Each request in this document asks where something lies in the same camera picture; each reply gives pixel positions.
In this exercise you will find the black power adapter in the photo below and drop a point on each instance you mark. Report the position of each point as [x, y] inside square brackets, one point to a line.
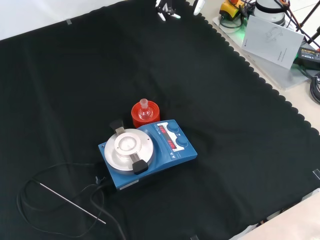
[308, 58]

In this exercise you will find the white booklet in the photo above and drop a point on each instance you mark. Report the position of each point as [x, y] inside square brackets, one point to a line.
[272, 42]

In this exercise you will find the blue heater with steel plate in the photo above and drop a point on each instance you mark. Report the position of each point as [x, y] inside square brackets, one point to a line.
[160, 170]

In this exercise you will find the thin steel probe rod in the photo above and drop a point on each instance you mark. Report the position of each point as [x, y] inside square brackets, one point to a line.
[72, 203]

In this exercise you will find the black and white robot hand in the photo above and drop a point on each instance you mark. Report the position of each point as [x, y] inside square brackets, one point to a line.
[197, 7]

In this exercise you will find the clear glass round-bottom flask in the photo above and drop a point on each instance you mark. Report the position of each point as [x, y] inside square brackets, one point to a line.
[145, 115]

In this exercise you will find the pale board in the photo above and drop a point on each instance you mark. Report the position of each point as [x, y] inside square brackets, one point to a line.
[275, 75]

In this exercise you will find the black cloth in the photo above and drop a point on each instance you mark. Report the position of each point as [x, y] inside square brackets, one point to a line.
[225, 125]

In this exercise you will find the clear tape strip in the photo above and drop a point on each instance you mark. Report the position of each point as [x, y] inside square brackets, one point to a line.
[194, 237]
[68, 22]
[316, 174]

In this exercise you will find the red ribbed flask stand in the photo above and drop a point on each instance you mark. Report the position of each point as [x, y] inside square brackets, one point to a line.
[136, 121]

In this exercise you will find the black tripod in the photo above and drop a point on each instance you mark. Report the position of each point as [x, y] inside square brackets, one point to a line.
[307, 15]

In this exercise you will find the yellow stop button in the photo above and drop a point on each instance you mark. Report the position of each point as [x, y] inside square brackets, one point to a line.
[228, 10]

